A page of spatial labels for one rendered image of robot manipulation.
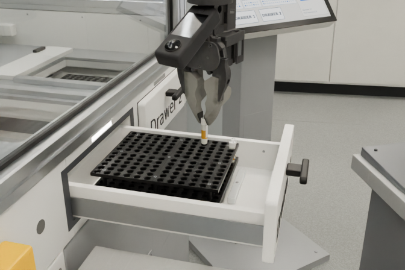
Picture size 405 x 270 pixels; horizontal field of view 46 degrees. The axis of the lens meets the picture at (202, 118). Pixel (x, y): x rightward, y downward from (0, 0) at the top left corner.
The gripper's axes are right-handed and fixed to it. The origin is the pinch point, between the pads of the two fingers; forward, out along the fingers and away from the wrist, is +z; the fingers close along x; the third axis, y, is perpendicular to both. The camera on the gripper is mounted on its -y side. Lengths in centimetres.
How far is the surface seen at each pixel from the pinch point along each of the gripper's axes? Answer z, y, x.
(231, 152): 9.1, 7.2, -1.7
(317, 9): -1, 104, 19
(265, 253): 15.2, -7.9, -16.3
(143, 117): 9.5, 12.1, 23.2
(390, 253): 42, 39, -27
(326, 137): 99, 215, 44
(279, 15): 0, 88, 26
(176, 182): 9.0, -7.0, 0.4
